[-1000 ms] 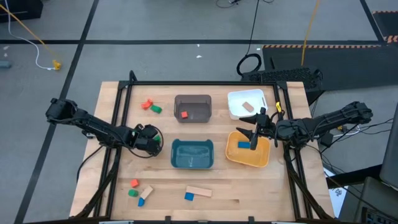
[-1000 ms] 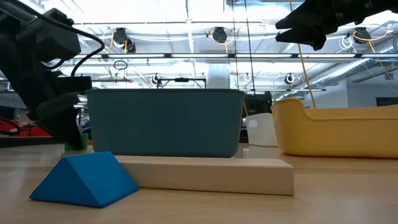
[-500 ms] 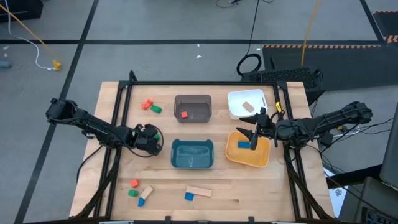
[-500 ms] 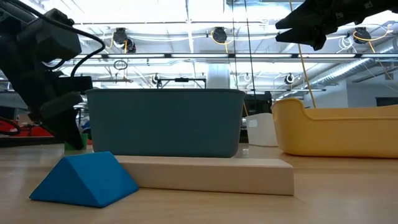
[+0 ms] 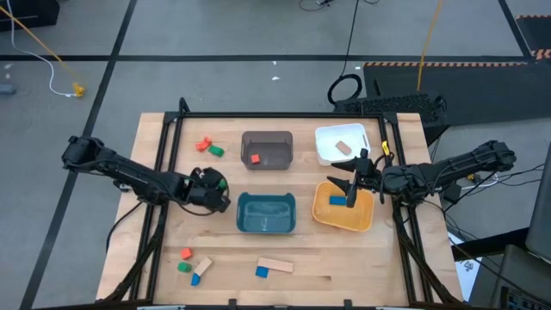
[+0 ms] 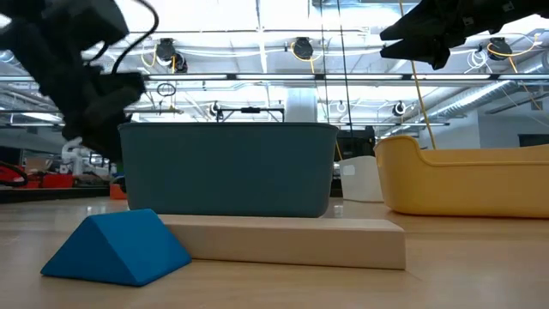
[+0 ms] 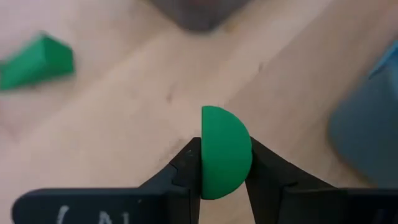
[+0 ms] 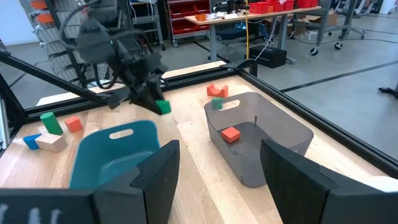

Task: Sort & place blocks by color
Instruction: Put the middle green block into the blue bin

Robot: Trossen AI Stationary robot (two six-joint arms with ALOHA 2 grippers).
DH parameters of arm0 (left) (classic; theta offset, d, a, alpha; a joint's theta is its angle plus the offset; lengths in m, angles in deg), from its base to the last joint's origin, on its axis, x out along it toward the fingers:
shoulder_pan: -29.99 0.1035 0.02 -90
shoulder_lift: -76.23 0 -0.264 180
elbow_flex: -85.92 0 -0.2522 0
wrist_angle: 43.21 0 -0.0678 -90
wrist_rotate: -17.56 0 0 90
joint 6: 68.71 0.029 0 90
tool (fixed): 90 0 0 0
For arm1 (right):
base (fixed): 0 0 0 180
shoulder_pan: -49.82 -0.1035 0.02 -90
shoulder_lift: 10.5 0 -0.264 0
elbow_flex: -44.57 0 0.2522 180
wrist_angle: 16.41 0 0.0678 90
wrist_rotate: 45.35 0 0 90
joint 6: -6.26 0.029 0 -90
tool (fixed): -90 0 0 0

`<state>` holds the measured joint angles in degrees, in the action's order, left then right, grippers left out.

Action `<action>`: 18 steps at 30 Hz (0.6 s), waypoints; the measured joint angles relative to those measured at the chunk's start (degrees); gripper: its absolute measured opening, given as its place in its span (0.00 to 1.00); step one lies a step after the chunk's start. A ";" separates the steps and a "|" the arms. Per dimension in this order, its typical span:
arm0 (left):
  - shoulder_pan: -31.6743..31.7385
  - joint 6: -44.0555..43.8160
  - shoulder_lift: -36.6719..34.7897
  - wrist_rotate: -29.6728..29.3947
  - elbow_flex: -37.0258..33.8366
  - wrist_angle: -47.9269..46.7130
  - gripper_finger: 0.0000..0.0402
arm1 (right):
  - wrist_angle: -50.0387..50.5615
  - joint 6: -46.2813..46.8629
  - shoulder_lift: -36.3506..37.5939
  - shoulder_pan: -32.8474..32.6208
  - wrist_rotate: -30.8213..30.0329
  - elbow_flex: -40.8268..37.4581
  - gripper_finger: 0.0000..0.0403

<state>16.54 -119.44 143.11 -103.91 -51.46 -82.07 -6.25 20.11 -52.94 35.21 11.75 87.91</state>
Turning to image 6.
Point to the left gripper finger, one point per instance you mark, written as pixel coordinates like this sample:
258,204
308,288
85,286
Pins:
107,143

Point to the blue triangular prism block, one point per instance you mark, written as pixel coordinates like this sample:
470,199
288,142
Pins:
116,253

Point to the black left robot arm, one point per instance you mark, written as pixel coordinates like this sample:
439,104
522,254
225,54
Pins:
30,43

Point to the teal plastic bin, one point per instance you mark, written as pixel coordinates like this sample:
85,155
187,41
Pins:
227,171

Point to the white plastic bin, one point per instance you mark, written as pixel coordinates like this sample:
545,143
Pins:
362,184

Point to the red storage box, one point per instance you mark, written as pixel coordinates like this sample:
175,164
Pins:
56,181

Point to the ceiling light rail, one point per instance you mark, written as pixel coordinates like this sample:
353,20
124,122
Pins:
274,76

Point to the white machine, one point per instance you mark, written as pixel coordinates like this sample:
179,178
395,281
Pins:
70,152

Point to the silver ventilation duct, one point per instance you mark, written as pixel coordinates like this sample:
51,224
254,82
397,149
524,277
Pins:
476,98

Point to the long natural wood plank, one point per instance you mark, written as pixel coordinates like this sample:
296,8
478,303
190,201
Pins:
291,240

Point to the black distant frame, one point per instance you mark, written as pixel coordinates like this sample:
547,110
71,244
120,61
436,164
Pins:
251,110

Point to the orange bridge block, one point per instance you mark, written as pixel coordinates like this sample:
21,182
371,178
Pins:
116,193

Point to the black metal frame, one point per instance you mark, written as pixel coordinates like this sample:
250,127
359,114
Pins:
51,195

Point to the yellow plastic bin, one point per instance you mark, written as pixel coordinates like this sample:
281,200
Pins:
463,189

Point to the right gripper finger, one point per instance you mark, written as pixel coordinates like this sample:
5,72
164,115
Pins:
429,51
429,23

